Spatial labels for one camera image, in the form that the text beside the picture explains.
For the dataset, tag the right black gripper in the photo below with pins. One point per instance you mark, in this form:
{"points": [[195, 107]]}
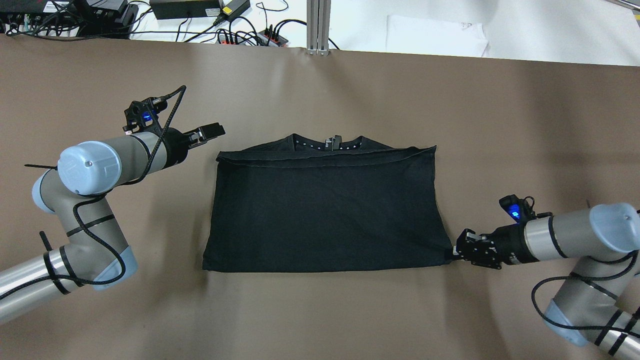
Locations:
{"points": [[508, 245]]}

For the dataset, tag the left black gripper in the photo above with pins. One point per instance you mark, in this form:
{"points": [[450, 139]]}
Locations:
{"points": [[174, 145]]}

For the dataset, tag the black t-shirt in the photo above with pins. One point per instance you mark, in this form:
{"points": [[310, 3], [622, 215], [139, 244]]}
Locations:
{"points": [[296, 205]]}

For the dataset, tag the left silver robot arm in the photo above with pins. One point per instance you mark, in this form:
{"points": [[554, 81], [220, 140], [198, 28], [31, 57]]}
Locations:
{"points": [[97, 252]]}

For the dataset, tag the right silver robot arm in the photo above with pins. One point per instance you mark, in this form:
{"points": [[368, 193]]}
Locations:
{"points": [[580, 307]]}

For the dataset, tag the black power strip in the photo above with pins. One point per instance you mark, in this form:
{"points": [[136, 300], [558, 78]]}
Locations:
{"points": [[263, 38]]}

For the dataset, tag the black power adapter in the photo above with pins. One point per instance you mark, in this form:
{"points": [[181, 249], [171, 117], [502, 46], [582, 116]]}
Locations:
{"points": [[183, 9]]}

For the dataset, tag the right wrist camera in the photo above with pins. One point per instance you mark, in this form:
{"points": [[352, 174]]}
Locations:
{"points": [[521, 210]]}

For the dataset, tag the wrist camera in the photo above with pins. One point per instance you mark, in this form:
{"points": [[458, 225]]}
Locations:
{"points": [[521, 210], [142, 116]]}

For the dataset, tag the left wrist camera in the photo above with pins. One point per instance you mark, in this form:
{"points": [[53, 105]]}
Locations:
{"points": [[142, 116]]}

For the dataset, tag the aluminium cage frame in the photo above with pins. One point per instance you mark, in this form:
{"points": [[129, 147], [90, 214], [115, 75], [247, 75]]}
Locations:
{"points": [[317, 27]]}

